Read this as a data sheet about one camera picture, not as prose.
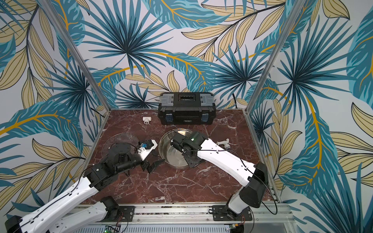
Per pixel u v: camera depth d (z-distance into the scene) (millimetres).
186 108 980
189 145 486
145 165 600
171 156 955
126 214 734
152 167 606
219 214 719
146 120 1097
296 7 689
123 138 1034
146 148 564
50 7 678
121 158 511
